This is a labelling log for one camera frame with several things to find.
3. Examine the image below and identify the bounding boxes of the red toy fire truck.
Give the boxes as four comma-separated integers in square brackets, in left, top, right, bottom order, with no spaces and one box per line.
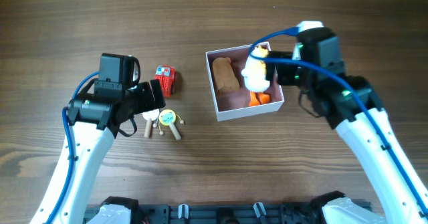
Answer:
[154,65,177,98]

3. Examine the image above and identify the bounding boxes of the yellow mouse rattle drum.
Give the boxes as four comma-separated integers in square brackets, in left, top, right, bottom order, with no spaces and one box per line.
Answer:
[158,109,185,140]

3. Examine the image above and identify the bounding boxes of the brown plush toy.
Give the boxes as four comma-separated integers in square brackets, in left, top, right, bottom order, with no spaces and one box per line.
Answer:
[212,58,239,95]

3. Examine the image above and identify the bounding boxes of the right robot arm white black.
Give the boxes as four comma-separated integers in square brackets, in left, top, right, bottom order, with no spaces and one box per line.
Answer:
[266,23,427,223]

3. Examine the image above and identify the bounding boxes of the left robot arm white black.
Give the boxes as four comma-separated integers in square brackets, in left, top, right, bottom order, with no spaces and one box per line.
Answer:
[31,53,165,223]

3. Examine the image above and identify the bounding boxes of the white box pink inside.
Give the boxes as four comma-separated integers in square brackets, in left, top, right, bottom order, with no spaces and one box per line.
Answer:
[205,44,284,122]

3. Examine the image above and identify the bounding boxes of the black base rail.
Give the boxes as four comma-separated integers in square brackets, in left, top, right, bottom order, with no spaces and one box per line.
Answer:
[83,200,372,224]

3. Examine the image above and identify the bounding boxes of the white plush duck yellow bag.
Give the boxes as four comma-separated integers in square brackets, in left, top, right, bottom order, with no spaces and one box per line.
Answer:
[241,45,271,107]

